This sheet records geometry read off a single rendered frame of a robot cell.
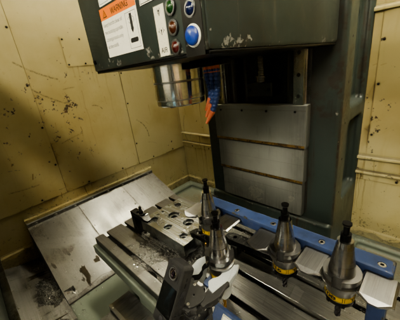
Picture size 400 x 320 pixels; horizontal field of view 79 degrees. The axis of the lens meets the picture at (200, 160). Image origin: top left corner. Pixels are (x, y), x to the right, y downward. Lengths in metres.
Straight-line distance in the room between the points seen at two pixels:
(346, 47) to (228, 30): 0.63
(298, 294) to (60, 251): 1.24
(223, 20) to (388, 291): 0.53
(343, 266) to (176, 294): 0.29
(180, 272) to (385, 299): 0.34
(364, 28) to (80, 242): 1.78
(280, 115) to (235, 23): 0.65
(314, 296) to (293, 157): 0.53
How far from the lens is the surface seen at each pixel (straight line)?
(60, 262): 1.59
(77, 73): 1.73
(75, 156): 1.74
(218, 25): 0.46
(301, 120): 1.06
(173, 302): 0.48
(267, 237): 0.61
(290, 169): 1.16
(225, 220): 0.67
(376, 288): 0.55
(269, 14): 0.60
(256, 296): 0.91
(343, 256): 0.51
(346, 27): 1.04
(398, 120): 1.40
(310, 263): 0.56
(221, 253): 0.53
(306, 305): 0.91
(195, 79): 0.75
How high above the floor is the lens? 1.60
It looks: 21 degrees down
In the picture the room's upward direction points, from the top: 7 degrees counter-clockwise
